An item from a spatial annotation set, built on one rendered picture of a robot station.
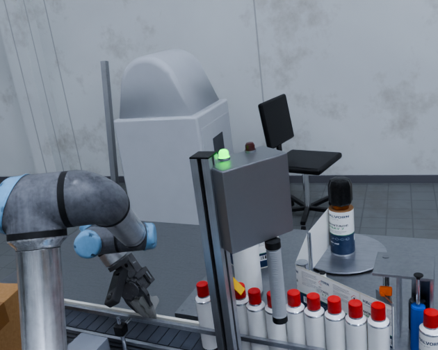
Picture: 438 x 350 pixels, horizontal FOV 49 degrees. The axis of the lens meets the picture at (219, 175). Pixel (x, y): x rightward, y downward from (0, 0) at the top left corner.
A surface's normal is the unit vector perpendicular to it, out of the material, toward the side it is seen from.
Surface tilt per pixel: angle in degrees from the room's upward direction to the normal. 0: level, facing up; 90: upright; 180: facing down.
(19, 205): 69
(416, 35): 90
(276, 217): 90
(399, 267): 0
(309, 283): 90
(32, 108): 90
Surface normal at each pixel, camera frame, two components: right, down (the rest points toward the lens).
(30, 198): -0.01, -0.18
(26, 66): -0.33, 0.33
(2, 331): 0.97, -0.04
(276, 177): 0.51, 0.21
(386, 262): -0.12, -0.94
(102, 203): 0.75, 0.12
